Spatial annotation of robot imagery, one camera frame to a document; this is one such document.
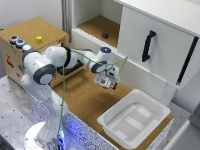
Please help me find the blue button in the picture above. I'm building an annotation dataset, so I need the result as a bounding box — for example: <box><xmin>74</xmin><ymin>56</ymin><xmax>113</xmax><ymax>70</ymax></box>
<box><xmin>15</xmin><ymin>38</ymin><xmax>26</xmax><ymax>48</ymax></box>

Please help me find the white sliding door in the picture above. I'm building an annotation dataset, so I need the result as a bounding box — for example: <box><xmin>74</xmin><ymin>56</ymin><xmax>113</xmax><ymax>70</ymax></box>
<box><xmin>116</xmin><ymin>5</ymin><xmax>200</xmax><ymax>89</ymax></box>

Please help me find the black door handle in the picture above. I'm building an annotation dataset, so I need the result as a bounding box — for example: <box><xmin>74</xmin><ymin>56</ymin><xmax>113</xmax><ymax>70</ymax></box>
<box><xmin>141</xmin><ymin>30</ymin><xmax>157</xmax><ymax>63</ymax></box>

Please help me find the green button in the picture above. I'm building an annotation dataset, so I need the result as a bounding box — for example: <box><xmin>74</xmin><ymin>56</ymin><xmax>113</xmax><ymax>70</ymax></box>
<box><xmin>21</xmin><ymin>43</ymin><xmax>33</xmax><ymax>53</ymax></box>

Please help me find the red button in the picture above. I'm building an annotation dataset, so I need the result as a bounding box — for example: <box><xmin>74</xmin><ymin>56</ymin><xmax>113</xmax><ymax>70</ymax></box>
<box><xmin>9</xmin><ymin>34</ymin><xmax>20</xmax><ymax>45</ymax></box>

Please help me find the yellow block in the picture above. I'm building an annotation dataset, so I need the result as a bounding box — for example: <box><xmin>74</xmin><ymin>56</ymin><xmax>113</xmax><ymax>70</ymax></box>
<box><xmin>35</xmin><ymin>35</ymin><xmax>44</xmax><ymax>44</ymax></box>

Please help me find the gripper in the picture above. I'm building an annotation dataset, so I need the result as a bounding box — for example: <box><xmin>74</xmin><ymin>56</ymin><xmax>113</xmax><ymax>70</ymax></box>
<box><xmin>94</xmin><ymin>65</ymin><xmax>121</xmax><ymax>89</ymax></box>

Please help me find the white plastic box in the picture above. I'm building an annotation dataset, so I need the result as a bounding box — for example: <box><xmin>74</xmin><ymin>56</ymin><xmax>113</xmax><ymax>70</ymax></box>
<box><xmin>96</xmin><ymin>88</ymin><xmax>172</xmax><ymax>150</ymax></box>

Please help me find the purple block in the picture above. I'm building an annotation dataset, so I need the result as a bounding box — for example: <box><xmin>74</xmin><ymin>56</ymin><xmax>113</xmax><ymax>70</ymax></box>
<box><xmin>101</xmin><ymin>31</ymin><xmax>110</xmax><ymax>39</ymax></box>

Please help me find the white cabinet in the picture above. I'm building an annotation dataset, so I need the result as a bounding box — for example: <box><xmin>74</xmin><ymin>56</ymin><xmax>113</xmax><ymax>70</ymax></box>
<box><xmin>70</xmin><ymin>0</ymin><xmax>200</xmax><ymax>108</ymax></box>

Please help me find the wooden drawer box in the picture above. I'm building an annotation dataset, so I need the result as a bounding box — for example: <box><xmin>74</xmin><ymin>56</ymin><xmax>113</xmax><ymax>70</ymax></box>
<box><xmin>0</xmin><ymin>16</ymin><xmax>71</xmax><ymax>89</ymax></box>

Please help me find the green cable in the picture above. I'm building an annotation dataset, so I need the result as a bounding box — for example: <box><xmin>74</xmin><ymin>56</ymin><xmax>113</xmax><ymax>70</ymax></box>
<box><xmin>53</xmin><ymin>49</ymin><xmax>129</xmax><ymax>150</ymax></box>

